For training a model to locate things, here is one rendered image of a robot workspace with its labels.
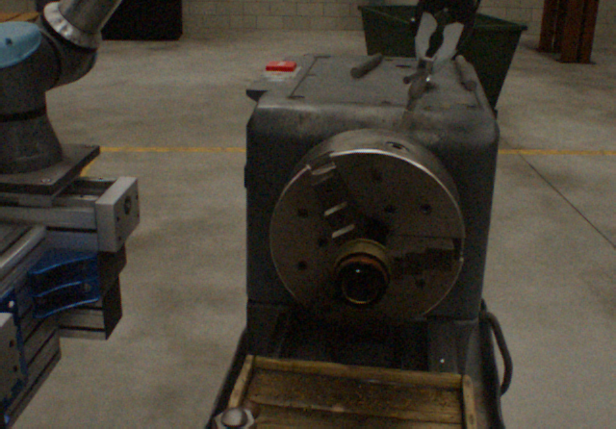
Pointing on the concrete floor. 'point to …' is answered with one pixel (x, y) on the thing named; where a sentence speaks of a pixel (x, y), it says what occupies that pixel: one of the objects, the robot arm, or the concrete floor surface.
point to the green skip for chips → (392, 44)
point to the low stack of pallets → (18, 17)
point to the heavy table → (569, 14)
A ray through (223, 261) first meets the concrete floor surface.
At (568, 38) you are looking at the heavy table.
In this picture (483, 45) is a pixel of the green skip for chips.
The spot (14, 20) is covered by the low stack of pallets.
